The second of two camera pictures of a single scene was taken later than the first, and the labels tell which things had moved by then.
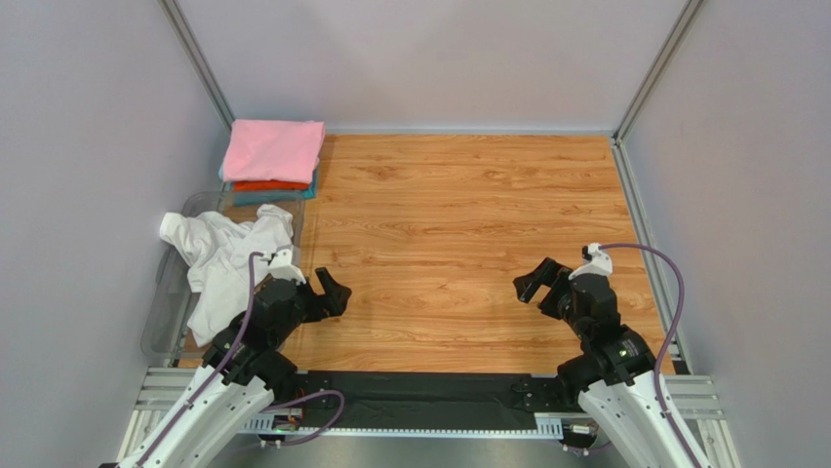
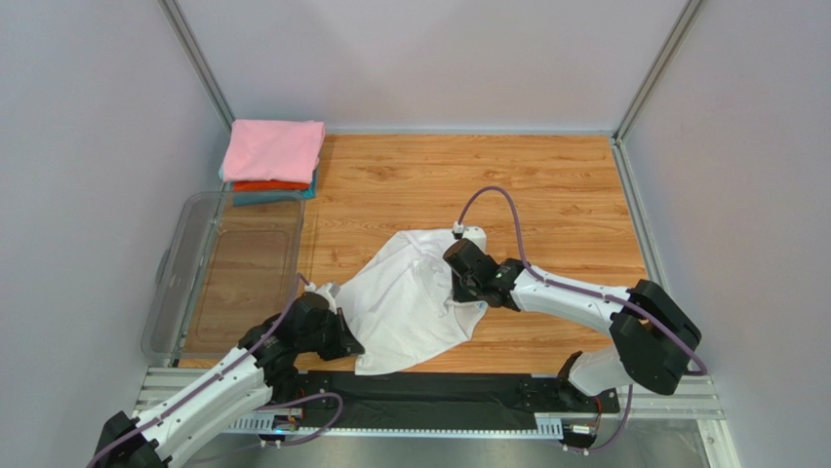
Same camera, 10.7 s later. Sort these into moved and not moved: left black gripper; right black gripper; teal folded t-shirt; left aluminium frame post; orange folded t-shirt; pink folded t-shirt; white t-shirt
Moved: left black gripper; right black gripper; white t-shirt
Not moved: pink folded t-shirt; orange folded t-shirt; left aluminium frame post; teal folded t-shirt
